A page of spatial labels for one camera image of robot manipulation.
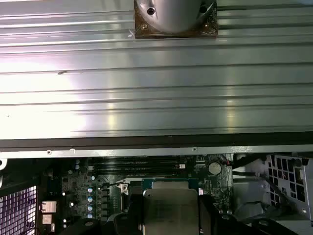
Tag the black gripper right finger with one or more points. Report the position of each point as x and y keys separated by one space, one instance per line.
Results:
x=206 y=210

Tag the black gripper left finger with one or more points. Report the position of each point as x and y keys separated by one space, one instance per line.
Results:
x=137 y=205

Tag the silver CPU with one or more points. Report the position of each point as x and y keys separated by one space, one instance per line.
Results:
x=171 y=210

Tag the black RAM slot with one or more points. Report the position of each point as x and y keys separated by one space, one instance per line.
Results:
x=134 y=174
x=134 y=164
x=134 y=169
x=134 y=160

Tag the green motherboard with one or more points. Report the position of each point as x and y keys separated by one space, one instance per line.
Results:
x=220 y=188

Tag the silver coin cell battery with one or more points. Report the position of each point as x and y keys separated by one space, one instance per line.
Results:
x=214 y=168

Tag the small silver capacitor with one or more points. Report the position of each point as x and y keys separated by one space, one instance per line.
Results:
x=90 y=208
x=90 y=216
x=89 y=198
x=90 y=189
x=93 y=178

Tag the black and silver PC case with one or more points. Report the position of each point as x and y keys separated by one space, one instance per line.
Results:
x=146 y=151

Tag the perforated metal drive cage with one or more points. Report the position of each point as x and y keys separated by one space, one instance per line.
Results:
x=272 y=159

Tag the silver port block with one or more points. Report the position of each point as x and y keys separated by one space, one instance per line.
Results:
x=48 y=219
x=49 y=206

